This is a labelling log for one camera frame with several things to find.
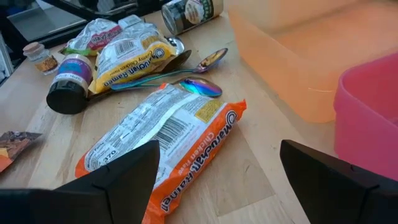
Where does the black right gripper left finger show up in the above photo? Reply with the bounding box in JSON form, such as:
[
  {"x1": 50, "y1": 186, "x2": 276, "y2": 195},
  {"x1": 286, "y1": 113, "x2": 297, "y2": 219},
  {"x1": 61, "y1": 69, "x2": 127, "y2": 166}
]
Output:
[{"x1": 0, "y1": 139, "x2": 161, "y2": 224}]

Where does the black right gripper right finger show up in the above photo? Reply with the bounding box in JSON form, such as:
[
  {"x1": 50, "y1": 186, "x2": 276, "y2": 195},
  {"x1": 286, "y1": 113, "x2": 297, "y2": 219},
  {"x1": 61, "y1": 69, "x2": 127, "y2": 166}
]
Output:
[{"x1": 279, "y1": 139, "x2": 398, "y2": 224}]

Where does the small clear glass bottle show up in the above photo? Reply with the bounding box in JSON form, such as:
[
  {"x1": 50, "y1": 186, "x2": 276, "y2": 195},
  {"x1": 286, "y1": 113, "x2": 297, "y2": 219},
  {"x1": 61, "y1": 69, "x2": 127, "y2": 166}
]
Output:
[{"x1": 22, "y1": 42, "x2": 60, "y2": 77}]

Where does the yellow Maruchan ramen pack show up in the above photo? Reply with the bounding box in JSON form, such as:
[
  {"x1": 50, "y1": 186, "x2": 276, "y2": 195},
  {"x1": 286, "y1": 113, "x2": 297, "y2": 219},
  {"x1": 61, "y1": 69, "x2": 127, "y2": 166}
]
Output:
[{"x1": 88, "y1": 14, "x2": 178, "y2": 95}]

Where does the green pink ramen pack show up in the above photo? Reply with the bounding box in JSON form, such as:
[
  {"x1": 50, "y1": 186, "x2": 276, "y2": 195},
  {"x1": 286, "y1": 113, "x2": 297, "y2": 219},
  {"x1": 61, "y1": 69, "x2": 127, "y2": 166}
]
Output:
[{"x1": 60, "y1": 17, "x2": 124, "y2": 57}]

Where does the purple iridescent spoon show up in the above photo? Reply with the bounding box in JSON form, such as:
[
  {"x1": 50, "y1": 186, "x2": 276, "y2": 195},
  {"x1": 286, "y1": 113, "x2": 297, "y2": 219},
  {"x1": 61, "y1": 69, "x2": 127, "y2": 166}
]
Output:
[{"x1": 110, "y1": 47, "x2": 229, "y2": 92}]

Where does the brown spice jar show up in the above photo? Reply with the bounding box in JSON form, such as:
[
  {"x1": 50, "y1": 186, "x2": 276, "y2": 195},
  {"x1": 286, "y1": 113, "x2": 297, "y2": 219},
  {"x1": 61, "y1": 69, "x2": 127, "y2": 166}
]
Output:
[{"x1": 160, "y1": 0, "x2": 224, "y2": 36}]

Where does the pink plastic bin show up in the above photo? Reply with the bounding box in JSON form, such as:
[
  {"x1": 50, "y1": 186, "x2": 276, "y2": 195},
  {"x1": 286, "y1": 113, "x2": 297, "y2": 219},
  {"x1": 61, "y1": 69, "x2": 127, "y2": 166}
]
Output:
[{"x1": 333, "y1": 52, "x2": 398, "y2": 182}]

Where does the brown orange snack bag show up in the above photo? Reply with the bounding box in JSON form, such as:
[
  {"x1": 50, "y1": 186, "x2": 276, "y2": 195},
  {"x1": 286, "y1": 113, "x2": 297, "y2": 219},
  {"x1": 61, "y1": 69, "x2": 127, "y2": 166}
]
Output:
[{"x1": 0, "y1": 130, "x2": 43, "y2": 173}]

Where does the purple label spice jar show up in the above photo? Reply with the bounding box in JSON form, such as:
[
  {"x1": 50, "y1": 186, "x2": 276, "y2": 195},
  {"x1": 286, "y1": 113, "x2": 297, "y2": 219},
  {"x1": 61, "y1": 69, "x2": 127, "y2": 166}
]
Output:
[{"x1": 45, "y1": 53, "x2": 94, "y2": 115}]

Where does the orange Maruchan ramen pack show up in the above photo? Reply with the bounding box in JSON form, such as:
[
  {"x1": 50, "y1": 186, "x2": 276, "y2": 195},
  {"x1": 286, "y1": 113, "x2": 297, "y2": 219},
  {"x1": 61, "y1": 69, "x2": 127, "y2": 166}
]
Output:
[{"x1": 74, "y1": 83, "x2": 248, "y2": 224}]

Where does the orange plastic bin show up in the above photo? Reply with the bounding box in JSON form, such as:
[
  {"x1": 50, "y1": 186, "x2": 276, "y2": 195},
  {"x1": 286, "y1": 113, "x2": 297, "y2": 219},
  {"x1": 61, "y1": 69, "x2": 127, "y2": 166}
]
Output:
[{"x1": 228, "y1": 0, "x2": 398, "y2": 124}]

